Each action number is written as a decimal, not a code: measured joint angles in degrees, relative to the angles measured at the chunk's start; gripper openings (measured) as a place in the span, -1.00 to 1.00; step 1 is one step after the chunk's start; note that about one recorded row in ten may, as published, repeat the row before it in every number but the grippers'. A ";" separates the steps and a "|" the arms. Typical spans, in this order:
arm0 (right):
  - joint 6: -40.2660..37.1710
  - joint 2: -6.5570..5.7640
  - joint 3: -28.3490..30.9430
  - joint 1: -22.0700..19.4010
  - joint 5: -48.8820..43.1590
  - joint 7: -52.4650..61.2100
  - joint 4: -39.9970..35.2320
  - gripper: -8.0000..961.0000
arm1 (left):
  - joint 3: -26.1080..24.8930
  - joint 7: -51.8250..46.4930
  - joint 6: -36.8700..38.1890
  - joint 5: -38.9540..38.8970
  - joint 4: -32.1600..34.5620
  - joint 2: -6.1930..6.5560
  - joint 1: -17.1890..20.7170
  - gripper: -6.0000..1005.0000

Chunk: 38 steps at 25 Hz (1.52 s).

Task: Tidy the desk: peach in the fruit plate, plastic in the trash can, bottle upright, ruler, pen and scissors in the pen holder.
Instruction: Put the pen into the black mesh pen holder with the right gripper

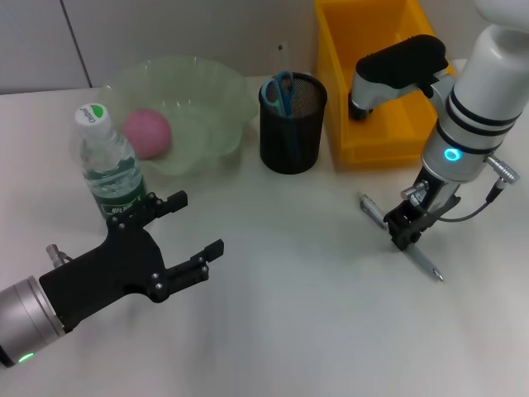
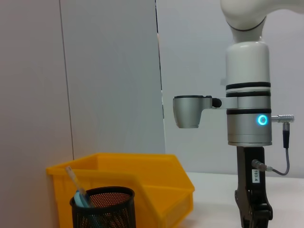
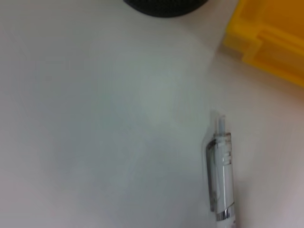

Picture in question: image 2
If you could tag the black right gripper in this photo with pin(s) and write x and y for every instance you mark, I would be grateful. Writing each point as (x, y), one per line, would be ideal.
(250, 185)

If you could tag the blue scissors with sheath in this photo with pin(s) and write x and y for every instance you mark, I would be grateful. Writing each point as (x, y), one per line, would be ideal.
(79, 199)

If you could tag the clear plastic ruler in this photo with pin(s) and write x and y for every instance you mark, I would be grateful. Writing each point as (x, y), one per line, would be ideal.
(77, 184)

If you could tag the black mesh pen holder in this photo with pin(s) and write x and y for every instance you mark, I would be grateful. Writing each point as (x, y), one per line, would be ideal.
(104, 211)

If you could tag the yellow plastic bin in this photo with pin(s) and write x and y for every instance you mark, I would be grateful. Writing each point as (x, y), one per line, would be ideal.
(154, 175)

